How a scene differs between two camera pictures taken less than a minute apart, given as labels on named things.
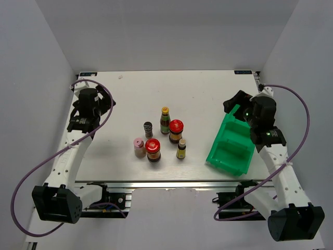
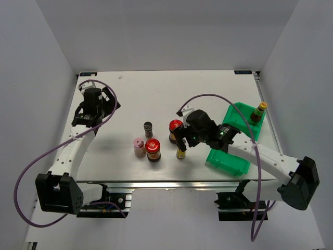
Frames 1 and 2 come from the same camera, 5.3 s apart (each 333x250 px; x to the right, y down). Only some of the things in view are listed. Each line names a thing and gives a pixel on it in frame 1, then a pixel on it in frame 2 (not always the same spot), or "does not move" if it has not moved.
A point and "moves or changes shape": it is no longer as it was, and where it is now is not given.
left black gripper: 106,102 does not move
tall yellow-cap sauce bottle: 165,121 moves or changes shape
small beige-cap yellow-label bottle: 181,150 does not move
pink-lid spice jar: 139,147 does not move
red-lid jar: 176,128 does not move
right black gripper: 240,98 -> 179,135
